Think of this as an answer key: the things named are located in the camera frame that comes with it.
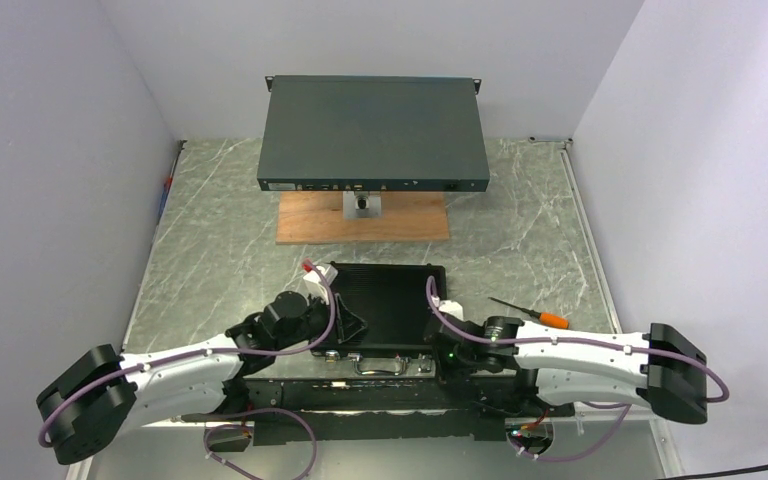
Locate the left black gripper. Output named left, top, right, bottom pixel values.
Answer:
left=275, top=288, right=367, bottom=352

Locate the black poker chip case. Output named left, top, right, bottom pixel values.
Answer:
left=311, top=262, right=447, bottom=377

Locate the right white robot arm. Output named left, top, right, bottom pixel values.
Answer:
left=423, top=314, right=711, bottom=425

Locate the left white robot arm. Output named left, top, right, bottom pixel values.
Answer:
left=36, top=291, right=368, bottom=465

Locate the wooden board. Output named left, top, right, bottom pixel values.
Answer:
left=276, top=191, right=450, bottom=245

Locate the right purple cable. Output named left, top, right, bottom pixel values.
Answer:
left=424, top=274, right=731, bottom=464

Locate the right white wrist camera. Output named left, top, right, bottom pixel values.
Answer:
left=437, top=300, right=464, bottom=320

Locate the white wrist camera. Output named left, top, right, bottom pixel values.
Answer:
left=437, top=300, right=464, bottom=320
left=302, top=260, right=338, bottom=305

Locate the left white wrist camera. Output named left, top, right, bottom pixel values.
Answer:
left=302, top=260, right=338, bottom=305

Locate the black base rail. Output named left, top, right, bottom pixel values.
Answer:
left=184, top=374, right=572, bottom=446

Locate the orange handled screwdriver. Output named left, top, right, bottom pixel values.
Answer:
left=488, top=296, right=570, bottom=329

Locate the silver metal stand bracket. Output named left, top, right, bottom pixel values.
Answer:
left=342, top=191, right=382, bottom=220

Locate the dark rack-mount server unit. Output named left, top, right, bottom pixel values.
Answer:
left=257, top=75, right=490, bottom=192

